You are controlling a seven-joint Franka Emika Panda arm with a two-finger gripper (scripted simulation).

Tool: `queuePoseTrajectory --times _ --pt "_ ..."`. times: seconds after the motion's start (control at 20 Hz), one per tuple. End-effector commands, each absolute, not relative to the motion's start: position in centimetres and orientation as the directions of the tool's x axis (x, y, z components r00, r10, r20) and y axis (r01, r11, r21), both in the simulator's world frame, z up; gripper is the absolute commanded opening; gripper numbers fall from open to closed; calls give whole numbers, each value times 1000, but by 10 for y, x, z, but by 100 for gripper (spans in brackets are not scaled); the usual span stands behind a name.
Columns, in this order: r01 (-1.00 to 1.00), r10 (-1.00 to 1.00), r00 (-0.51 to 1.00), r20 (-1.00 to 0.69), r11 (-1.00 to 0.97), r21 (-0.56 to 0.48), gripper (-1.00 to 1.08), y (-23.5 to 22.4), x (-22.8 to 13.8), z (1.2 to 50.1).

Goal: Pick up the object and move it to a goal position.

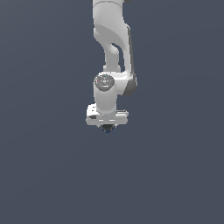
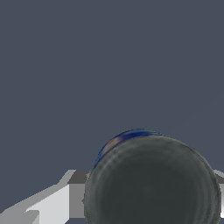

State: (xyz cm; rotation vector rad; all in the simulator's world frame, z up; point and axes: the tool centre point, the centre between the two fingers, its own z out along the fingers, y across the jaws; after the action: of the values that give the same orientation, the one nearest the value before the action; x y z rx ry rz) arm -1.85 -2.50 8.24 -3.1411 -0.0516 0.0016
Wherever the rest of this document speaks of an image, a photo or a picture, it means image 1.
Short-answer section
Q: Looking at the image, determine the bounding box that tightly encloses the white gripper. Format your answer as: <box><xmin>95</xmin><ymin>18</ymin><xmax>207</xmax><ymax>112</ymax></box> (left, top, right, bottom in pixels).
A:
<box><xmin>85</xmin><ymin>103</ymin><xmax>130</xmax><ymax>127</ymax></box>

